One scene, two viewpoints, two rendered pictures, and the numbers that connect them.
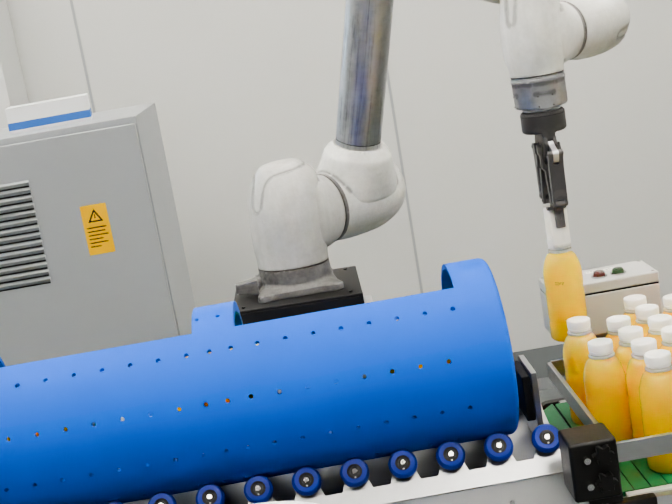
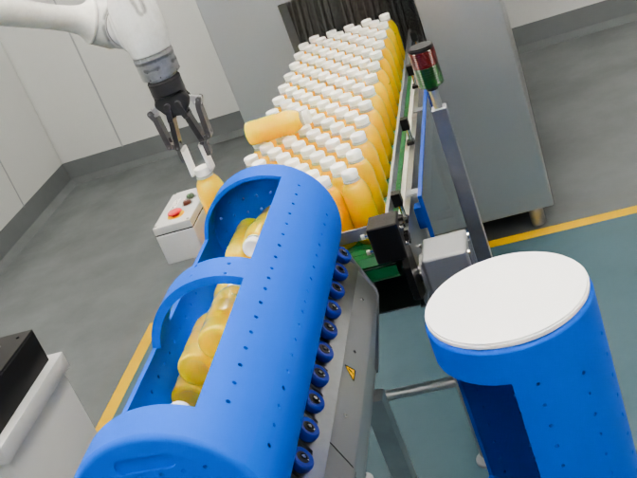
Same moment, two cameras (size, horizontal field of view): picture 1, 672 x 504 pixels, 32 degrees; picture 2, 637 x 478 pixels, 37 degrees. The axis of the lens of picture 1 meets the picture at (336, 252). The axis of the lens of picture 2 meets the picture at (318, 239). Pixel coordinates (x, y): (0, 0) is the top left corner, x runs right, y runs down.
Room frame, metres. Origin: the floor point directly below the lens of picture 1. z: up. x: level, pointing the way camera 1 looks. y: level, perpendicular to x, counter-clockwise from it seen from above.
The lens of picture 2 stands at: (1.18, 1.53, 1.86)
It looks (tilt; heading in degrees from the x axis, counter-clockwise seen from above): 24 degrees down; 287
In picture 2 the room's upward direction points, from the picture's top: 21 degrees counter-clockwise
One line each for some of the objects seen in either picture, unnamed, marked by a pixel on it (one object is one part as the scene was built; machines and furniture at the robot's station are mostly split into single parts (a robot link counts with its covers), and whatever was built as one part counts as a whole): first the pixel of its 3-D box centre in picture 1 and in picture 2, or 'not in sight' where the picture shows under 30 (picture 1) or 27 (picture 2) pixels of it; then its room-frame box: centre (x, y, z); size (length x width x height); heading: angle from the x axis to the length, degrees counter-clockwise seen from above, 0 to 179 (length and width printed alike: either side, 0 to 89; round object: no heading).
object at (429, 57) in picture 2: not in sight; (423, 57); (1.45, -0.65, 1.23); 0.06 x 0.06 x 0.04
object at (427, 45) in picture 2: not in sight; (428, 77); (1.45, -0.65, 1.18); 0.06 x 0.06 x 0.16
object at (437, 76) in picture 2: not in sight; (428, 75); (1.45, -0.65, 1.18); 0.06 x 0.06 x 0.05
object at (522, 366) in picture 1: (527, 400); not in sight; (1.80, -0.27, 0.99); 0.10 x 0.02 x 0.12; 1
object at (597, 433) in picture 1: (590, 465); (387, 240); (1.60, -0.31, 0.95); 0.10 x 0.07 x 0.10; 1
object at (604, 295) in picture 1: (599, 299); (189, 223); (2.10, -0.47, 1.05); 0.20 x 0.10 x 0.10; 91
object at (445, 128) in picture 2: not in sight; (496, 293); (1.45, -0.65, 0.55); 0.04 x 0.04 x 1.10; 1
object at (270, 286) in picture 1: (286, 276); not in sight; (2.47, 0.11, 1.11); 0.22 x 0.18 x 0.06; 97
